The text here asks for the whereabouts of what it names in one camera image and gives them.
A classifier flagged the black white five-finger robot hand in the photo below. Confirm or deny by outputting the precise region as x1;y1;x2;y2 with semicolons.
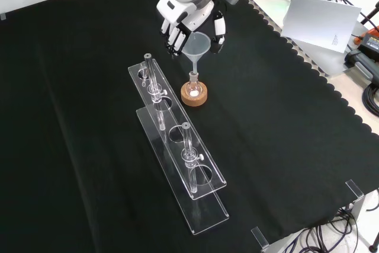
156;0;227;58

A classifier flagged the black coiled cable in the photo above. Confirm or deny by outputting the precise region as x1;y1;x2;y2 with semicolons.
362;82;379;115

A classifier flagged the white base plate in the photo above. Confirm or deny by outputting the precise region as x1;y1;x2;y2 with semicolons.
247;0;354;78

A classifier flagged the black cable bundle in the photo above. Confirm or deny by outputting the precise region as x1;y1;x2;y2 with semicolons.
291;204;379;253

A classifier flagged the cork ring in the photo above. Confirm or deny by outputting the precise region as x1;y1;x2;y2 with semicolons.
180;82;209;107

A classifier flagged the black tripod leg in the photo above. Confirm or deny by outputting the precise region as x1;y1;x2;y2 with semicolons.
359;1;379;25

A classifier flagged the clear plastic funnel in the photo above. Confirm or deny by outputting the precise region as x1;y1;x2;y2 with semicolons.
181;31;211;75

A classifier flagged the black cloth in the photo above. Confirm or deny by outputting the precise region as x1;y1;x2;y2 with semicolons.
0;0;379;249

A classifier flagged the round-bottom glass flask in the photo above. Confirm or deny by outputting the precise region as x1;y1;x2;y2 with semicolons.
185;71;204;98

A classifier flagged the black power tool handle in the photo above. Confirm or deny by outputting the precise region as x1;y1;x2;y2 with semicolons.
345;50;379;84

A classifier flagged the clear cloth clip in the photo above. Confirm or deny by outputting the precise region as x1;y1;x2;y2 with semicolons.
345;179;365;199
250;226;269;248

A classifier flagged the clear funnel stand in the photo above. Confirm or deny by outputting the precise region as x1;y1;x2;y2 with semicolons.
127;53;230;235

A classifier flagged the orange black power unit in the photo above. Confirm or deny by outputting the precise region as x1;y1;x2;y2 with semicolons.
354;26;379;56

